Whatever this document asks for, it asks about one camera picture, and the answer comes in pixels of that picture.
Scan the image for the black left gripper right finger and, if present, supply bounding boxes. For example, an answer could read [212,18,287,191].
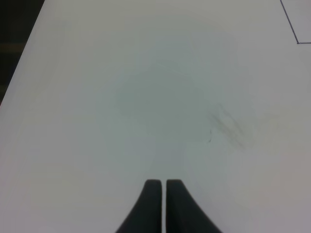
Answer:
[166,180,221,233]

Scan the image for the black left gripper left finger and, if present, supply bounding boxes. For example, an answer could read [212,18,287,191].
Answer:
[117,180,162,233]

